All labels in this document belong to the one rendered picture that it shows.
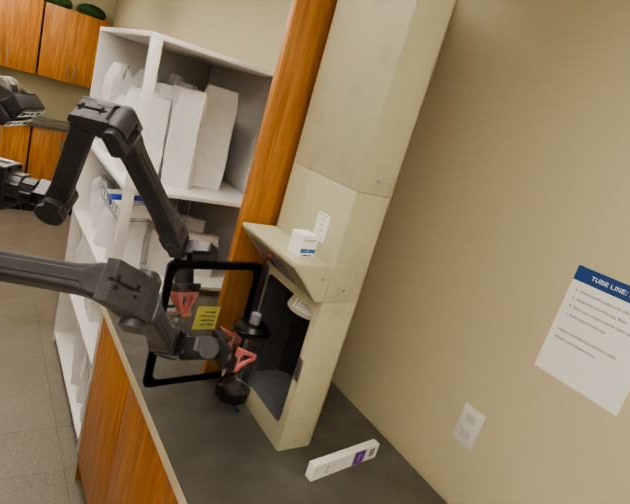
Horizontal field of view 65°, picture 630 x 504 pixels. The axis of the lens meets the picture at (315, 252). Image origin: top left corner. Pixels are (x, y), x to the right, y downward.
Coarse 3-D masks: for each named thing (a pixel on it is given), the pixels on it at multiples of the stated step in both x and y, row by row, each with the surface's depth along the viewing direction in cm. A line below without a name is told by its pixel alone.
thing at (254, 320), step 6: (252, 312) 137; (258, 312) 138; (246, 318) 139; (252, 318) 136; (258, 318) 136; (240, 324) 136; (246, 324) 136; (252, 324) 137; (258, 324) 137; (264, 324) 139; (246, 330) 134; (252, 330) 134; (258, 330) 135; (264, 330) 136
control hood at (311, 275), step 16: (256, 224) 144; (256, 240) 138; (272, 240) 132; (288, 240) 137; (288, 256) 122; (288, 272) 129; (304, 272) 120; (320, 272) 123; (304, 288) 125; (320, 288) 125
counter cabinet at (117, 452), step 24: (96, 360) 208; (120, 360) 178; (96, 384) 205; (120, 384) 176; (96, 408) 202; (120, 408) 174; (96, 432) 199; (120, 432) 171; (144, 432) 151; (96, 456) 196; (120, 456) 169; (144, 456) 149; (96, 480) 193; (120, 480) 167; (144, 480) 148; (168, 480) 132
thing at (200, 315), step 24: (168, 264) 131; (192, 288) 138; (216, 288) 143; (240, 288) 148; (168, 312) 137; (192, 312) 141; (216, 312) 147; (240, 312) 152; (168, 360) 143; (192, 360) 148
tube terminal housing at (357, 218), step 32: (288, 192) 145; (320, 192) 132; (352, 192) 121; (288, 224) 143; (352, 224) 122; (320, 256) 129; (352, 256) 126; (288, 288) 141; (352, 288) 131; (320, 320) 129; (320, 352) 133; (320, 384) 138; (256, 416) 150; (288, 416) 136; (288, 448) 141
